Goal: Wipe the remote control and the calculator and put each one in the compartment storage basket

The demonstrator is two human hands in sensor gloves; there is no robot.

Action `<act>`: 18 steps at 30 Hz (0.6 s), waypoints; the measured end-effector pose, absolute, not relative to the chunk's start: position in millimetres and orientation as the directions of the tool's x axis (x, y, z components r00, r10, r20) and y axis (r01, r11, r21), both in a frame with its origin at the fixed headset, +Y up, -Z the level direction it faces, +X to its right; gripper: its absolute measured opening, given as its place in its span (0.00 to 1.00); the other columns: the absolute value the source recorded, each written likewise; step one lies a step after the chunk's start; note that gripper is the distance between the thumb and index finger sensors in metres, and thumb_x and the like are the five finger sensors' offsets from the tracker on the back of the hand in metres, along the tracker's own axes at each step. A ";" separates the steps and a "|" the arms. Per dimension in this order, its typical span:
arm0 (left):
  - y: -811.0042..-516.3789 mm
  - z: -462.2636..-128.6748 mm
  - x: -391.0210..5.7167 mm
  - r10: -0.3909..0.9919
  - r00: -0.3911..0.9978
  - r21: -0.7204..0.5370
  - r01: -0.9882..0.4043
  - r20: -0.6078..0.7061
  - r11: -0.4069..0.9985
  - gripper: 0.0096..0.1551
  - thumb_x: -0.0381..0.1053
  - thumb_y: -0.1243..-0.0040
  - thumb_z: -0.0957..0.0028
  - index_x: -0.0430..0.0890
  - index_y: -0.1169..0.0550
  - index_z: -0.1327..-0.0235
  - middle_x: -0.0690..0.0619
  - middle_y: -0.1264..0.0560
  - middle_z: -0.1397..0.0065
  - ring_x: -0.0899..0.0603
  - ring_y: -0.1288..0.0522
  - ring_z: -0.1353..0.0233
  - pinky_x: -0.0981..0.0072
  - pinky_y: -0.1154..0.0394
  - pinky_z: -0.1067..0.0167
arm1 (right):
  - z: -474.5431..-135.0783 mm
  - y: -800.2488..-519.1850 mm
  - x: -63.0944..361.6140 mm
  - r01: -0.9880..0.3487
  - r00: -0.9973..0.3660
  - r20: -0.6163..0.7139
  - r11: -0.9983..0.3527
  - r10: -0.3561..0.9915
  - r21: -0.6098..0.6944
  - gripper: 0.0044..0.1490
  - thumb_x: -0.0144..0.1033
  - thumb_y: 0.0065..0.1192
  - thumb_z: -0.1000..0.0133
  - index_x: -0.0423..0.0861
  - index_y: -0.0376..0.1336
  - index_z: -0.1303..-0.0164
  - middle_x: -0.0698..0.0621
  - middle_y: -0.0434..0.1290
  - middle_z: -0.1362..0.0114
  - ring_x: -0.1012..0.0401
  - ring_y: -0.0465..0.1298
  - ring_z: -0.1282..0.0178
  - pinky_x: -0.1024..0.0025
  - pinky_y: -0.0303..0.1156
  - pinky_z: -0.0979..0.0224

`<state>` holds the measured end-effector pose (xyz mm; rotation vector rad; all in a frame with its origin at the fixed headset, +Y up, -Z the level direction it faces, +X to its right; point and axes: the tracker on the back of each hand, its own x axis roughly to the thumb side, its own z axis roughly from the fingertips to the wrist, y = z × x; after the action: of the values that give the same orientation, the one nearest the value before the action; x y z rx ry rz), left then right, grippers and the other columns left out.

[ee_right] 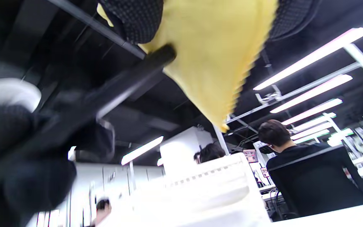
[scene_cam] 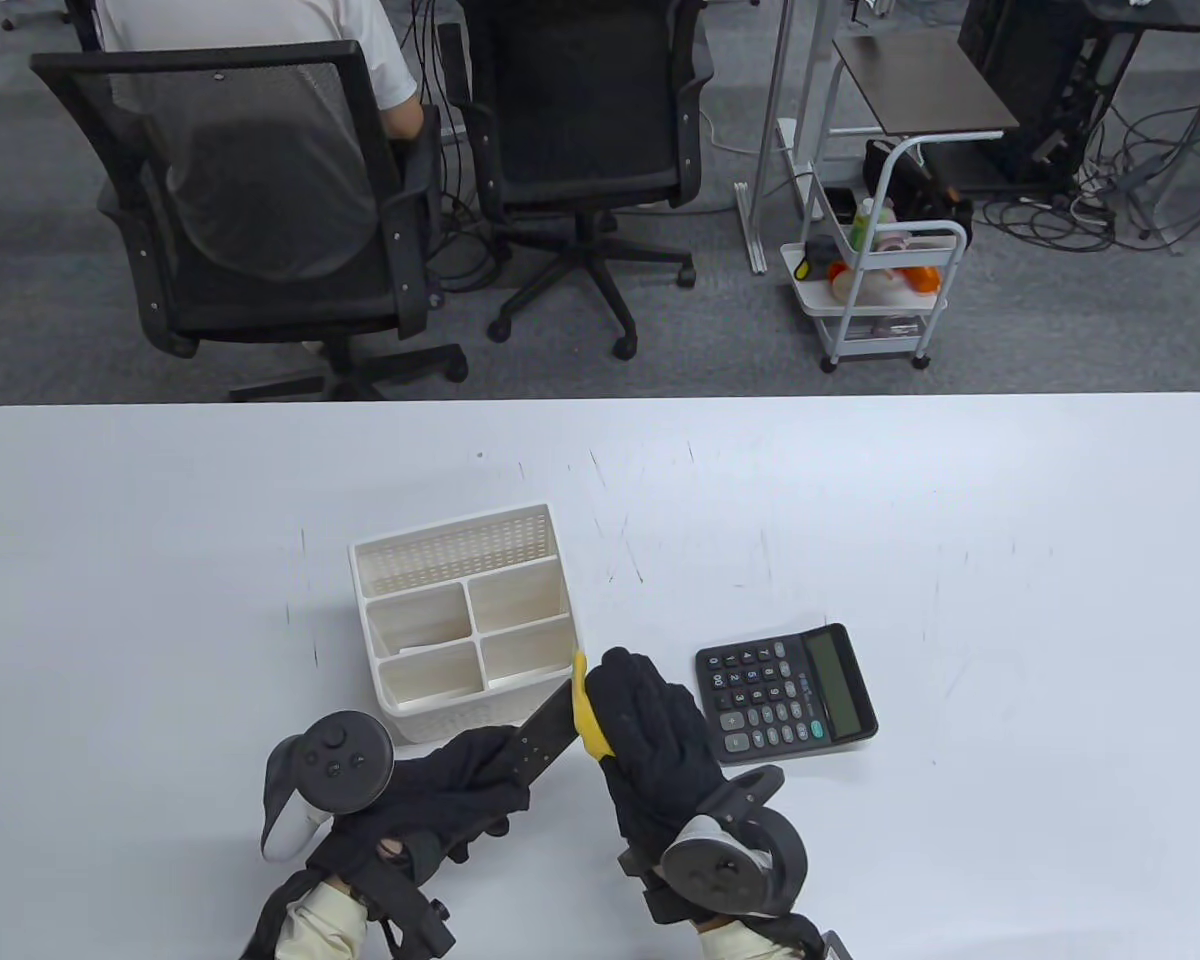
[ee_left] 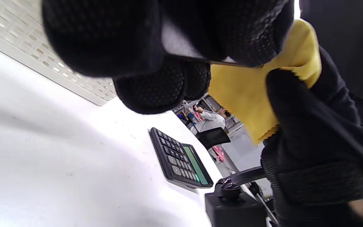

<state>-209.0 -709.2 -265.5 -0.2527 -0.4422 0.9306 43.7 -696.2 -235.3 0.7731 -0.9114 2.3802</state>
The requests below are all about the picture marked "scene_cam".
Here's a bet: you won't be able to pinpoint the person's left hand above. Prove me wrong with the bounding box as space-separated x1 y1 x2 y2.
343 725 536 886

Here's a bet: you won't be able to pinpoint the person's right hand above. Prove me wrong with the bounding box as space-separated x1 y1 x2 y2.
584 647 733 853

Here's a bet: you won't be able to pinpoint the black bar tool yellow end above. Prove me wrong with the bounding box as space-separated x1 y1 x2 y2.
508 651 617 796

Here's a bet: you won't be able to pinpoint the person's right forearm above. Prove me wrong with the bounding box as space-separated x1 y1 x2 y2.
695 920 809 960

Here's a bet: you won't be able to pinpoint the person's left forearm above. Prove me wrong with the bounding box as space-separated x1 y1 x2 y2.
274 878 369 960

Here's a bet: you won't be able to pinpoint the black desk calculator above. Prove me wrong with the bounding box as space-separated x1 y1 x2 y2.
695 623 879 767

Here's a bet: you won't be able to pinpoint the left wrist black white controller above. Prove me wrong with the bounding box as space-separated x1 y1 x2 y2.
261 710 397 863

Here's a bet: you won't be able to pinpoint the white plastic desk organizer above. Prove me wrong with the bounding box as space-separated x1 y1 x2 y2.
348 503 582 747

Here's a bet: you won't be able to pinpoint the right wrist black grey controller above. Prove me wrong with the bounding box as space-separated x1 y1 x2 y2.
658 765 811 921

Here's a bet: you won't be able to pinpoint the white rolling utility cart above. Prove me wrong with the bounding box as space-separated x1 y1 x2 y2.
780 130 969 375

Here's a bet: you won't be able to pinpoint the green plastic bottle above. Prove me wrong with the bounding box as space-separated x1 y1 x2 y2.
849 197 897 253

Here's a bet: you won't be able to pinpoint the black bag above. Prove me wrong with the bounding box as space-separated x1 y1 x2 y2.
864 138 973 246

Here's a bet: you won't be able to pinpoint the black mesh office chair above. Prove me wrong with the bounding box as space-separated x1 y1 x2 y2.
30 40 469 401
438 0 716 361

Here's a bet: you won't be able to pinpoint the brown top side table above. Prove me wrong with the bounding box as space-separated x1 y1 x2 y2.
832 30 1021 138

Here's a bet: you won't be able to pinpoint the black computer tower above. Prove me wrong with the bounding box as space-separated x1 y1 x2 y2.
958 0 1133 191

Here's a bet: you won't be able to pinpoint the black left wrist strap mount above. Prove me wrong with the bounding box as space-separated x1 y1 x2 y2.
240 845 458 960

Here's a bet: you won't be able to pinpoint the black cables behind chairs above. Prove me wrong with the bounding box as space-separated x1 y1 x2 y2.
400 0 521 301

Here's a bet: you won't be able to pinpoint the white metal desk leg frame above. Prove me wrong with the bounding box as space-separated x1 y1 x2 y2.
734 0 833 276

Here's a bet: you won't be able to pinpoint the bundle of black floor cables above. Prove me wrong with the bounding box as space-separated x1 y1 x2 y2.
970 40 1200 256

